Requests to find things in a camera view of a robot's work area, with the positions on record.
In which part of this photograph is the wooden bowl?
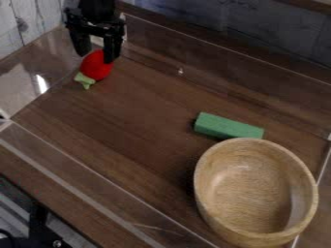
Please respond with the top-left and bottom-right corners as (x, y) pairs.
(194, 138), (318, 248)

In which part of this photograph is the green foam block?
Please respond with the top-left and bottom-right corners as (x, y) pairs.
(194, 112), (265, 139)

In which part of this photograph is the red plush strawberry green leaf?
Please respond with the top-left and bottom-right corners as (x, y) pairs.
(74, 49), (114, 90)

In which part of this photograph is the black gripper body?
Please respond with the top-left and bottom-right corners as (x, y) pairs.
(64, 0), (126, 38)

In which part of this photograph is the black metal stand bracket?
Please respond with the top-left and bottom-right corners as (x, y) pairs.
(0, 205), (72, 248)

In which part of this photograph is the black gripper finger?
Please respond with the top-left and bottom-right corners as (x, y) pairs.
(103, 33), (123, 64)
(70, 29), (92, 56)

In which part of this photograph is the clear acrylic tray wall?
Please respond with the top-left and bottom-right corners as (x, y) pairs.
(0, 14), (331, 248)

